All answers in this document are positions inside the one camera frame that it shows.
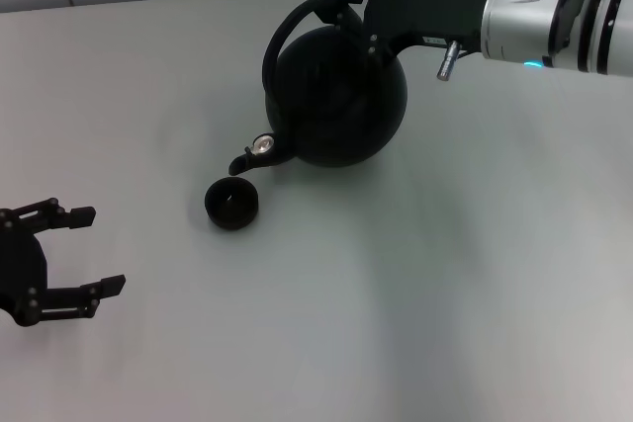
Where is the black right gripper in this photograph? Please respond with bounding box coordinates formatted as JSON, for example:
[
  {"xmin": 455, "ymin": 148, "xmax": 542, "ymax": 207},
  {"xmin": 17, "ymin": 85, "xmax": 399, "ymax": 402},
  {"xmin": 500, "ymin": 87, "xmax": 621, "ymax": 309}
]
[{"xmin": 319, "ymin": 0, "xmax": 497, "ymax": 66}]

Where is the black round teapot with handle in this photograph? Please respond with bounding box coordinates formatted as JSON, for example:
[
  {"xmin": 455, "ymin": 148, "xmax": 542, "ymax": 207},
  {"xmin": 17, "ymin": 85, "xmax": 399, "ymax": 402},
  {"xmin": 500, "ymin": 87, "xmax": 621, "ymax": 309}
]
[{"xmin": 226, "ymin": 0, "xmax": 409, "ymax": 177}]

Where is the small dark teacup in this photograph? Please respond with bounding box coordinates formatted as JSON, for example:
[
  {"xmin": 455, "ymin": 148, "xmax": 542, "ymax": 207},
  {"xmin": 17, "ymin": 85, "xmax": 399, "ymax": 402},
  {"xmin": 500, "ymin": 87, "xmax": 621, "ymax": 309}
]
[{"xmin": 204, "ymin": 177, "xmax": 260, "ymax": 231}]

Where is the right gripper connector with cable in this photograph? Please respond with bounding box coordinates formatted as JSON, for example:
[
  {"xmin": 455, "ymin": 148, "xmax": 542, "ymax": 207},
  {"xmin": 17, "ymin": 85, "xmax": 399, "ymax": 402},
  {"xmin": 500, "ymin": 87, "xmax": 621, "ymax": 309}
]
[{"xmin": 435, "ymin": 38, "xmax": 469, "ymax": 82}]

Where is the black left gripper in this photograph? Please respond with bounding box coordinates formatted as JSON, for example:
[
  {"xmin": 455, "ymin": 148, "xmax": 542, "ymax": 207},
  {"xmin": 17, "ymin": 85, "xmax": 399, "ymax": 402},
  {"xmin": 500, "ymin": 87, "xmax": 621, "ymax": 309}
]
[{"xmin": 0, "ymin": 198, "xmax": 128, "ymax": 329}]

